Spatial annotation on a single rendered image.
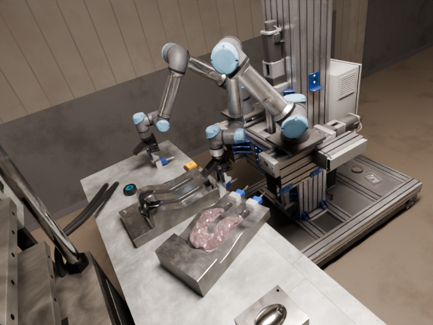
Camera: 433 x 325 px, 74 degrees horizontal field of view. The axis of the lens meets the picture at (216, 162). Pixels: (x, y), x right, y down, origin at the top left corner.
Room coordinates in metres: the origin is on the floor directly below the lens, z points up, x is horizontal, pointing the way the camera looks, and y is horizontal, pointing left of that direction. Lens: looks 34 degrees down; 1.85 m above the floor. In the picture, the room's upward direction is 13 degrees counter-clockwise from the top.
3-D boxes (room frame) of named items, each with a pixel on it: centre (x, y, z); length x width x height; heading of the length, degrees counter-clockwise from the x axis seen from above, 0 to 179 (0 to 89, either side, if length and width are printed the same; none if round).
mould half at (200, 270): (0.91, 0.07, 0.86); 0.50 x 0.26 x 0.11; 132
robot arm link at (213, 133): (1.27, -0.02, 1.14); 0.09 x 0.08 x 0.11; 71
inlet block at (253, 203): (1.06, -0.16, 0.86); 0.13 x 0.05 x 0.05; 132
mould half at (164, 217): (1.20, 0.30, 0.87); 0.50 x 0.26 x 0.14; 115
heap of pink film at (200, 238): (0.92, 0.07, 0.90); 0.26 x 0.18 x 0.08; 132
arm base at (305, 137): (1.27, -0.43, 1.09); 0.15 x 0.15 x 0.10
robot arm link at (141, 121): (1.66, 0.40, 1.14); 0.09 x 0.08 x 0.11; 108
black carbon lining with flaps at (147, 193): (1.20, 0.28, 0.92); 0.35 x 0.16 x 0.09; 115
